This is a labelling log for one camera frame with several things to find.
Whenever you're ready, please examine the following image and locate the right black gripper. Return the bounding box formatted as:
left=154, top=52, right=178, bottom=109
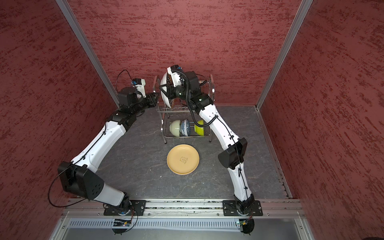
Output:
left=161, top=81, right=194, bottom=100

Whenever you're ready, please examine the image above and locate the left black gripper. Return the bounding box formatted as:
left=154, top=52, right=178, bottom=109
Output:
left=131, top=92, right=160, bottom=116

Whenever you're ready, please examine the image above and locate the white patterned deep plate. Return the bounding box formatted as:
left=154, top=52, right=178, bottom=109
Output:
left=159, top=73, right=174, bottom=108

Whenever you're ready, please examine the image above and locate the steel two-tier dish rack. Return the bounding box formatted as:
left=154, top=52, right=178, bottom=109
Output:
left=153, top=74, right=215, bottom=144

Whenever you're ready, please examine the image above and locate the yellow bear plate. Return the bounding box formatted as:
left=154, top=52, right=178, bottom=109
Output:
left=167, top=144, right=200, bottom=175

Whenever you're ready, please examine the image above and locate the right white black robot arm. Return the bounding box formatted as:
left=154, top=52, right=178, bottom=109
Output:
left=159, top=65, right=255, bottom=216

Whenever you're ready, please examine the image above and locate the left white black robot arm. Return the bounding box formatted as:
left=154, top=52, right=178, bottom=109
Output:
left=58, top=87, right=159, bottom=216

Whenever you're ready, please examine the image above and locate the pale green bowl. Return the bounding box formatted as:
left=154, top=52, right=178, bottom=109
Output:
left=170, top=120, right=181, bottom=137

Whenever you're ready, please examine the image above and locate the blue floral white bowl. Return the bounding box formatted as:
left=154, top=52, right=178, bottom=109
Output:
left=180, top=119, right=191, bottom=137

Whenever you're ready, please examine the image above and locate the lime green bowl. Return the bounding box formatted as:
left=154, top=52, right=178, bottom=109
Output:
left=194, top=120, right=205, bottom=136

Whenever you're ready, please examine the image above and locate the left base circuit board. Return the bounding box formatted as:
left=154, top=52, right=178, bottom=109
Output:
left=112, top=219, right=134, bottom=235

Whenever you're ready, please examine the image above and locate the base circuit board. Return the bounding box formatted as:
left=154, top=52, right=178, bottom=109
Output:
left=112, top=219, right=134, bottom=235
left=239, top=219, right=255, bottom=235

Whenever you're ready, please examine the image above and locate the right base circuit board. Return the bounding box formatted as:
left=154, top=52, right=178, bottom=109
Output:
left=239, top=219, right=255, bottom=235

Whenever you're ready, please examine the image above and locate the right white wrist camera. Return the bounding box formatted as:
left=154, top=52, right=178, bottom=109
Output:
left=167, top=65, right=184, bottom=87

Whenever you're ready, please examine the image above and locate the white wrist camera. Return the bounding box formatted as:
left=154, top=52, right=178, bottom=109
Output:
left=132, top=78, right=146, bottom=98
left=167, top=65, right=184, bottom=87

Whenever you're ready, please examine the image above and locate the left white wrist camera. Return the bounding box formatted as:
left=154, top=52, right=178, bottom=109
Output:
left=132, top=78, right=146, bottom=98

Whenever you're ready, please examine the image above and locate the right black corrugated cable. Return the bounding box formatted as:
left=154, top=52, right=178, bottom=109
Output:
left=170, top=68, right=218, bottom=128

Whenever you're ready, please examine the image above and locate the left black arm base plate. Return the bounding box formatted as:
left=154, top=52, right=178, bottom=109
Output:
left=104, top=200, right=147, bottom=217

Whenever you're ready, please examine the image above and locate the left aluminium corner post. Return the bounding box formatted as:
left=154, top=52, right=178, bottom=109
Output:
left=56, top=0, right=119, bottom=106

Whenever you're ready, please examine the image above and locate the aluminium corner post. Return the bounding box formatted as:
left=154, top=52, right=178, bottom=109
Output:
left=56, top=0, right=119, bottom=106
left=255, top=0, right=314, bottom=110

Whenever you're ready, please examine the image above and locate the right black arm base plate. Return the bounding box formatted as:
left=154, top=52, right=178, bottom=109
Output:
left=223, top=200, right=264, bottom=217

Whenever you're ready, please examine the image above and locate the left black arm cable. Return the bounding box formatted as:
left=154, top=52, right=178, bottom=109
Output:
left=47, top=69, right=134, bottom=208

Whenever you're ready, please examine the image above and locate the right aluminium corner post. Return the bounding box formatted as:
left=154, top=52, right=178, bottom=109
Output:
left=255, top=0, right=314, bottom=110

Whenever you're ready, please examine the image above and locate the aluminium front rail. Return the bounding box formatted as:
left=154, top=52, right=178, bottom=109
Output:
left=59, top=199, right=308, bottom=233

